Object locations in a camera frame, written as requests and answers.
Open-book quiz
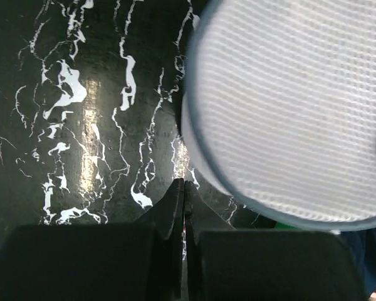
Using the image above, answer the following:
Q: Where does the navy blue garment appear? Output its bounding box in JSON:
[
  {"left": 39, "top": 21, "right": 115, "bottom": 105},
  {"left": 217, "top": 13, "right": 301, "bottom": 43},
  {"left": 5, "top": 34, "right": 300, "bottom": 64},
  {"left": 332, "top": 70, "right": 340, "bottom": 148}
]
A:
[{"left": 340, "top": 228, "right": 376, "bottom": 296}]

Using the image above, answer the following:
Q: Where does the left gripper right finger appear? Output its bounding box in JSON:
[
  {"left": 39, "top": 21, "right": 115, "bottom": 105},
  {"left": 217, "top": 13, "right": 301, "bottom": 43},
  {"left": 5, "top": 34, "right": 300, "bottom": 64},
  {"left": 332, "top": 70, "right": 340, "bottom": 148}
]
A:
[{"left": 184, "top": 181, "right": 235, "bottom": 246}]

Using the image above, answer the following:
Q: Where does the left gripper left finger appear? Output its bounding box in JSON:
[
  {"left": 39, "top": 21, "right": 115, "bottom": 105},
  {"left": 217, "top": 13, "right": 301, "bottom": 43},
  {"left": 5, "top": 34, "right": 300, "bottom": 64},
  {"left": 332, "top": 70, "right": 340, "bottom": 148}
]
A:
[{"left": 136, "top": 178, "right": 184, "bottom": 240}]

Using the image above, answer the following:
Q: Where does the green plastic bin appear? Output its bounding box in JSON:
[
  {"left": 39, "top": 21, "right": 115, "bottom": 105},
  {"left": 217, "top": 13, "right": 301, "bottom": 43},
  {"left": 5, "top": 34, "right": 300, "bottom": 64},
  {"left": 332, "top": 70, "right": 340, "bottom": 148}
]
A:
[{"left": 274, "top": 222, "right": 291, "bottom": 230}]

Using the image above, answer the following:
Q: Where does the white mesh laundry bag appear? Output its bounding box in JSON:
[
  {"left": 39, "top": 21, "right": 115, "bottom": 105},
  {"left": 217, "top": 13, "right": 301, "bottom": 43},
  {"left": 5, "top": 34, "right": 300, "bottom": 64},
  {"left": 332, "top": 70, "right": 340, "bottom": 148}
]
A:
[{"left": 181, "top": 1, "right": 376, "bottom": 231}]

